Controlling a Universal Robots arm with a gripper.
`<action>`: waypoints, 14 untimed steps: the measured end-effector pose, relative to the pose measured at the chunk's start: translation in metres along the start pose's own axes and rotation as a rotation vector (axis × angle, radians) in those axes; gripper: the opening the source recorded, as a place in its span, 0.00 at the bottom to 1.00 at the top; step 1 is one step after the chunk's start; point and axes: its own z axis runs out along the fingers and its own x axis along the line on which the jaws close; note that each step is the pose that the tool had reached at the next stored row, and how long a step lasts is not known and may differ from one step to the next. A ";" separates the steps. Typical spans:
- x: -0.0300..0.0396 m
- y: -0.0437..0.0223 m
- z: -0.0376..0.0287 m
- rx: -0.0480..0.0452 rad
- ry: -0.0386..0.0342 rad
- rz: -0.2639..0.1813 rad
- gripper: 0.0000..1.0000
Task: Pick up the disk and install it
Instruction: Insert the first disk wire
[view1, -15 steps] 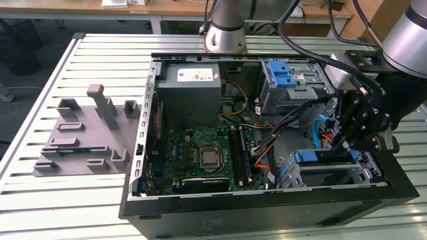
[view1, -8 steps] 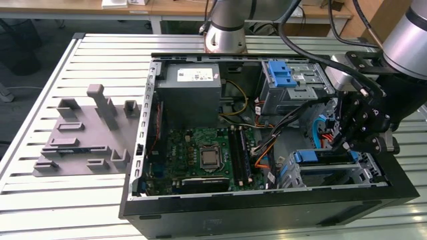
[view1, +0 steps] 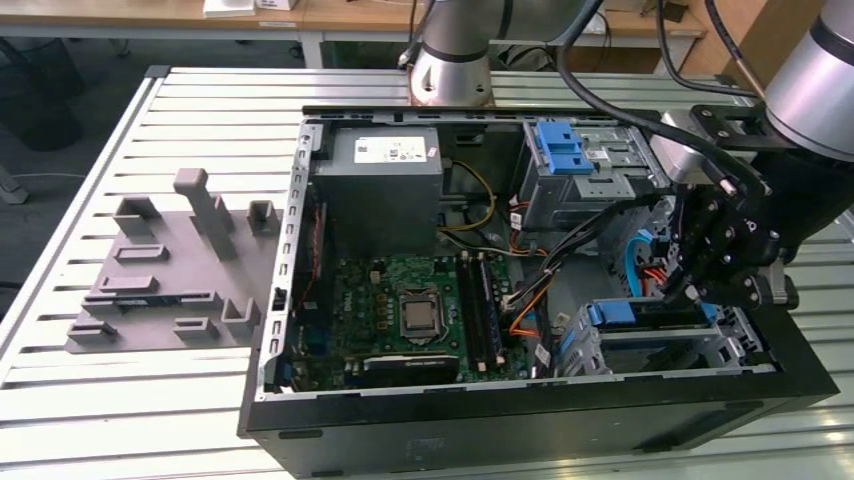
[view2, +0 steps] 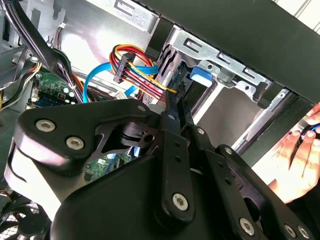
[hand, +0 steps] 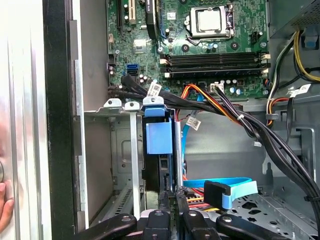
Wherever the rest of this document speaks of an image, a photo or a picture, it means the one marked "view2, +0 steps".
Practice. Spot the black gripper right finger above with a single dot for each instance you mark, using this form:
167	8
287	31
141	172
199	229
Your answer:
230	185

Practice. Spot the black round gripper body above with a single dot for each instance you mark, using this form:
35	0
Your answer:
120	205

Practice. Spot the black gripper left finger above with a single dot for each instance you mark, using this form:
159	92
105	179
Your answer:
55	137

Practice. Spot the hard disk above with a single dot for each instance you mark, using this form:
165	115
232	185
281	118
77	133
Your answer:
201	75

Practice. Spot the person's hand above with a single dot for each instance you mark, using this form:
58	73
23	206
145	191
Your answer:
315	115
300	170

